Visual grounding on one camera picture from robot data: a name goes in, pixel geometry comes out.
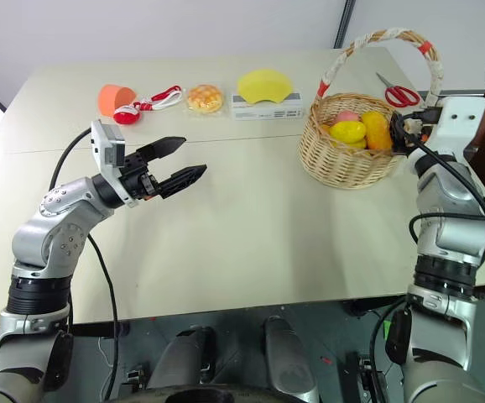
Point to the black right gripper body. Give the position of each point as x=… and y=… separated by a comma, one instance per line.
x=414, y=134

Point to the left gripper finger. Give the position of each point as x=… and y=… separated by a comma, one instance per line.
x=165, y=146
x=184, y=177

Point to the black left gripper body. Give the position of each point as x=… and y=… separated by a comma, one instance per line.
x=139, y=178

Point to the black rounded robot base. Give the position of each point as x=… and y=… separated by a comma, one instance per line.
x=209, y=392

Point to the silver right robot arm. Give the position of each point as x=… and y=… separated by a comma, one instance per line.
x=448, y=235

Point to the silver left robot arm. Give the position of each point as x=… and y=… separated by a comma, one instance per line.
x=45, y=235

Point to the orange yellow mango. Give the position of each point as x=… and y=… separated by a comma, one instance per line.
x=377, y=130

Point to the yellow lemon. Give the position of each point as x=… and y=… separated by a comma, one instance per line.
x=347, y=131

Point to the red white toy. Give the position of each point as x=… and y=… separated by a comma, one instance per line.
x=126, y=115

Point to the pink peach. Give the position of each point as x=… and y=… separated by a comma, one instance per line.
x=346, y=115

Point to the wrapped bread bun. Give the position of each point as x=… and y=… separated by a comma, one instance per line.
x=205, y=98

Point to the orange plastic cup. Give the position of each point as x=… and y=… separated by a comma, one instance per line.
x=112, y=98

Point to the white flat box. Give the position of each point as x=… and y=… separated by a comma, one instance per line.
x=267, y=111

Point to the yellow curved foam piece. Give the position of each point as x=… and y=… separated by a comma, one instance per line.
x=263, y=86

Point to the dark rounded robot leg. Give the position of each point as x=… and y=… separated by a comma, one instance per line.
x=286, y=357
x=184, y=357

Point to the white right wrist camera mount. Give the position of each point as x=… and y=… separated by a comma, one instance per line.
x=456, y=121

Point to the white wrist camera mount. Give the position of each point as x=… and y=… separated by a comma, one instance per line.
x=108, y=147
x=456, y=121

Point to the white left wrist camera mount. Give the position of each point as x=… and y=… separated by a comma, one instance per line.
x=108, y=147

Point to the grey ribbed wall strip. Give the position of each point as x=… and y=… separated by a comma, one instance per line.
x=341, y=23

